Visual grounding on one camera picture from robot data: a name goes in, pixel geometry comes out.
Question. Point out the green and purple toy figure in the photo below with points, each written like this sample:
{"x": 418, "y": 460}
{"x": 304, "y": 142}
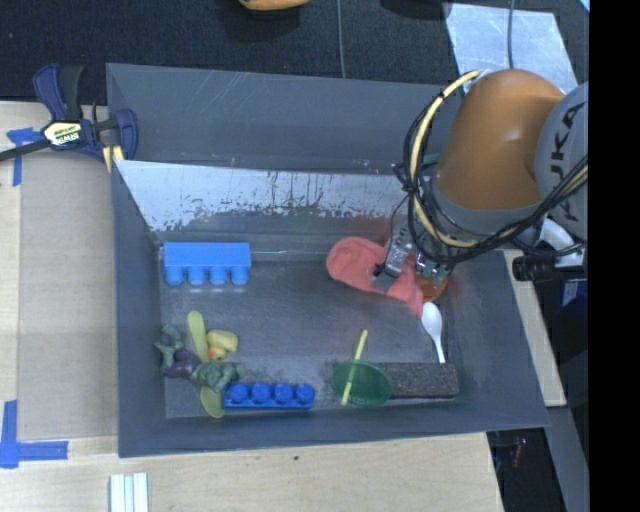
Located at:
{"x": 210, "y": 375}

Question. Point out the red cloth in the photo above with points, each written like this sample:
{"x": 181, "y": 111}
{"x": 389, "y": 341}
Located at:
{"x": 352, "y": 265}

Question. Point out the yellow rubber duck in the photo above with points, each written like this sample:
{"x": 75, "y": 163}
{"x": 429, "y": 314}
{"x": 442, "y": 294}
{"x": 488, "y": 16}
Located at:
{"x": 223, "y": 342}

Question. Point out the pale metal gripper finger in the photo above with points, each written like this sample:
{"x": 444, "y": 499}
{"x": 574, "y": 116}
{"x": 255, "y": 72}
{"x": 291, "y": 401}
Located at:
{"x": 395, "y": 262}

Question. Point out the black cylinder on white bracket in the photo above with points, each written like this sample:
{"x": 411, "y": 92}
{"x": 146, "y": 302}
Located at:
{"x": 531, "y": 267}

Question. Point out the light blue toy brick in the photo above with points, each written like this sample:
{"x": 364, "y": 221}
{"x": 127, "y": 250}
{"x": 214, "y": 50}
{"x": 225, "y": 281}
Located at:
{"x": 206, "y": 256}

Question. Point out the dark blue toy brick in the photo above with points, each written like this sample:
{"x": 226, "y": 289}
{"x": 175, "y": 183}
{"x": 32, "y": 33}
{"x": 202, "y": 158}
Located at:
{"x": 270, "y": 395}

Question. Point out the yellow plastic straw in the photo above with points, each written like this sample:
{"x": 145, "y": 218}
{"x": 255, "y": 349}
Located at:
{"x": 356, "y": 360}

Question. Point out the white plastic spoon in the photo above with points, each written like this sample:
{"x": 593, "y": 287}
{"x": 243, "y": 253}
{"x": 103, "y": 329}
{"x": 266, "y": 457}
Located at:
{"x": 432, "y": 316}

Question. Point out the green plastic cup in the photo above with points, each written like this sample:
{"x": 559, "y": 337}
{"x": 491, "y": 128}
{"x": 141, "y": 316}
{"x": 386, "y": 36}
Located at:
{"x": 370, "y": 387}

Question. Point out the dark brown flat block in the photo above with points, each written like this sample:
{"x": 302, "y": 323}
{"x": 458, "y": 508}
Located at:
{"x": 425, "y": 381}

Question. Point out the pale wood board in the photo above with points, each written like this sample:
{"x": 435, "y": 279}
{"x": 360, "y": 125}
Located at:
{"x": 65, "y": 300}

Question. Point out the grey metal bin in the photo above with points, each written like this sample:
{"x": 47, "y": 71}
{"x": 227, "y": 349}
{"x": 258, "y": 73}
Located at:
{"x": 300, "y": 310}

